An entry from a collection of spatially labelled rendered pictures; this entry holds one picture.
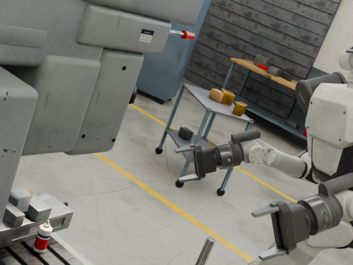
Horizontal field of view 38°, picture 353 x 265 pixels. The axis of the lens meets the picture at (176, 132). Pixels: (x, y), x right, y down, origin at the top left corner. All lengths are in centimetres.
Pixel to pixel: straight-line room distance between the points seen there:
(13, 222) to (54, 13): 75
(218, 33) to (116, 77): 851
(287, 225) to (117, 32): 61
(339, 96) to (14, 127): 92
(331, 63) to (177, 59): 283
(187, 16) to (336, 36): 763
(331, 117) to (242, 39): 808
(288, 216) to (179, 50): 633
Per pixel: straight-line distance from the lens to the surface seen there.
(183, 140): 531
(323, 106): 157
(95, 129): 142
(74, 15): 119
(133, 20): 132
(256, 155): 171
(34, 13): 112
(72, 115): 130
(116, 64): 136
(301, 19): 918
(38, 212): 171
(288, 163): 181
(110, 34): 127
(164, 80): 754
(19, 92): 101
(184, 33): 153
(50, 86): 121
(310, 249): 166
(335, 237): 163
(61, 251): 175
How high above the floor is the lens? 186
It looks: 16 degrees down
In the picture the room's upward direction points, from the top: 21 degrees clockwise
